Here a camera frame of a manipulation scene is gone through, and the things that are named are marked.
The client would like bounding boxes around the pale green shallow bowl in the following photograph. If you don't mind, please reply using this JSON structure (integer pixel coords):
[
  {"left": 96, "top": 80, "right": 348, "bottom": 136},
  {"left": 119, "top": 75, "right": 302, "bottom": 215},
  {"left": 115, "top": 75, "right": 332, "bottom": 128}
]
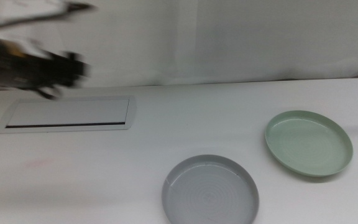
[{"left": 265, "top": 110, "right": 354, "bottom": 177}]

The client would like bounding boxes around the grey shallow bowl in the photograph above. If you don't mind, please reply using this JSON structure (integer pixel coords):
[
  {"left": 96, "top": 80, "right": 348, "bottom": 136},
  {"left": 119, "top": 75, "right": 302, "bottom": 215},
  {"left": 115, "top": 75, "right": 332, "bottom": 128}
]
[{"left": 162, "top": 154, "right": 260, "bottom": 224}]

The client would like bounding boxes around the white backdrop curtain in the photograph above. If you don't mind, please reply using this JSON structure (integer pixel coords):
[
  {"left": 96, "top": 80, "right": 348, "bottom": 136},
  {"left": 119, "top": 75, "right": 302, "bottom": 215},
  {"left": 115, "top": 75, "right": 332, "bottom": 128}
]
[{"left": 0, "top": 0, "right": 358, "bottom": 93}]

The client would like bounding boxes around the silver table cable hatch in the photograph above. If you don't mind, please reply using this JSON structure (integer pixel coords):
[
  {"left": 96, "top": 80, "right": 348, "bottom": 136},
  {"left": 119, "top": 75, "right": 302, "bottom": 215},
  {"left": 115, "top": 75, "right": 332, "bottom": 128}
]
[{"left": 0, "top": 95, "right": 137, "bottom": 134}]

